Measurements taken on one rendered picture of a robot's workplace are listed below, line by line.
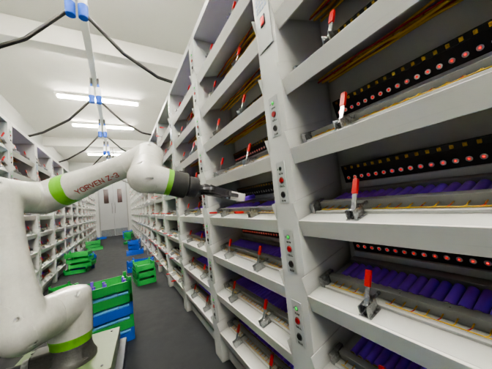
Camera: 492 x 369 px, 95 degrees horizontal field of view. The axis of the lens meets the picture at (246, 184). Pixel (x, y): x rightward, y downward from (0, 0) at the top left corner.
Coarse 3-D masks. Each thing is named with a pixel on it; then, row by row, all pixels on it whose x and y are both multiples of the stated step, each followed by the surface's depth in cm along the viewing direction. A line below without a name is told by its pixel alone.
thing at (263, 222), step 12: (216, 204) 125; (228, 204) 128; (216, 216) 117; (228, 216) 105; (240, 216) 95; (264, 216) 80; (276, 216) 70; (252, 228) 85; (264, 228) 78; (276, 228) 72
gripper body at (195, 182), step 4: (192, 176) 83; (192, 180) 80; (196, 180) 82; (192, 184) 80; (196, 184) 81; (200, 184) 81; (192, 188) 80; (196, 188) 81; (200, 188) 81; (188, 192) 80; (192, 192) 80; (196, 192) 81; (200, 192) 86; (204, 192) 84; (208, 192) 83; (188, 196) 82; (192, 196) 82
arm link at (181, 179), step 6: (174, 174) 77; (180, 174) 78; (186, 174) 80; (174, 180) 76; (180, 180) 77; (186, 180) 78; (174, 186) 76; (180, 186) 77; (186, 186) 78; (174, 192) 77; (180, 192) 78; (186, 192) 79
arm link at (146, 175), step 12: (144, 156) 77; (132, 168) 72; (144, 168) 72; (156, 168) 74; (132, 180) 71; (144, 180) 71; (156, 180) 73; (168, 180) 75; (144, 192) 74; (156, 192) 76; (168, 192) 77
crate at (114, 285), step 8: (104, 280) 157; (112, 280) 160; (120, 280) 163; (128, 280) 149; (96, 288) 154; (104, 288) 141; (112, 288) 143; (120, 288) 146; (128, 288) 149; (96, 296) 138; (104, 296) 140
